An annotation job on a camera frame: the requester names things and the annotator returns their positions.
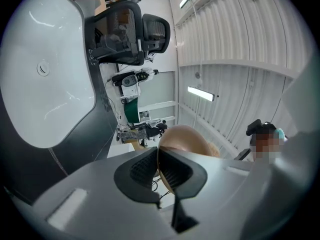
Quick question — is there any tan scrubbing sponge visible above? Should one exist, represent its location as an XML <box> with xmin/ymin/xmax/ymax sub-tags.
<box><xmin>206</xmin><ymin>141</ymin><xmax>221</xmax><ymax>158</ymax></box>

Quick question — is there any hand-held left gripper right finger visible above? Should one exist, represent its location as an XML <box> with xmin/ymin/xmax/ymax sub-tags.
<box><xmin>159</xmin><ymin>146</ymin><xmax>255</xmax><ymax>235</ymax></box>

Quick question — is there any green bathtub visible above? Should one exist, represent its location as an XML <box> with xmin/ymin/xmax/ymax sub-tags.
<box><xmin>124</xmin><ymin>97</ymin><xmax>141</xmax><ymax>124</ymax></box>

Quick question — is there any grey roller blind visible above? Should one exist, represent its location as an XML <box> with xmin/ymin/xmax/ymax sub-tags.
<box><xmin>137</xmin><ymin>71</ymin><xmax>176</xmax><ymax>105</ymax></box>

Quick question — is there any white rectangular sink basin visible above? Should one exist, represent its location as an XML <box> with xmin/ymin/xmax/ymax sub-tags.
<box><xmin>0</xmin><ymin>0</ymin><xmax>98</xmax><ymax>150</ymax></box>

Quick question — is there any black mesh office chair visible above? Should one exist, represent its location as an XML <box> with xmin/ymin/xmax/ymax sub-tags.
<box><xmin>83</xmin><ymin>0</ymin><xmax>172</xmax><ymax>67</ymax></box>

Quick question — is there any black head camera rig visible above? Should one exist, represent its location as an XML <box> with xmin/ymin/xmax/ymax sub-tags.
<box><xmin>246</xmin><ymin>118</ymin><xmax>277</xmax><ymax>138</ymax></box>

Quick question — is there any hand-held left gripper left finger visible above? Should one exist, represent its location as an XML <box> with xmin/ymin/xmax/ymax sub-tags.
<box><xmin>32</xmin><ymin>146</ymin><xmax>176</xmax><ymax>234</ymax></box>

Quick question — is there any tan ceramic bowl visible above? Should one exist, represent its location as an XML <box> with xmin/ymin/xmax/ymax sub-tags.
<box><xmin>156</xmin><ymin>123</ymin><xmax>214</xmax><ymax>194</ymax></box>

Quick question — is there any cardboard box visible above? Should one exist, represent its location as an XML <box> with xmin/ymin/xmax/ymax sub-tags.
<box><xmin>131</xmin><ymin>140</ymin><xmax>151</xmax><ymax>152</ymax></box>

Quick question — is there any person's head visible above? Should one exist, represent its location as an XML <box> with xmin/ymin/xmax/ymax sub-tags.
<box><xmin>249</xmin><ymin>128</ymin><xmax>287</xmax><ymax>163</ymax></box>

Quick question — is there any small white cabinet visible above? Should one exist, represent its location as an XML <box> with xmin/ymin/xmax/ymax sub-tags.
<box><xmin>119</xmin><ymin>83</ymin><xmax>140</xmax><ymax>99</ymax></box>

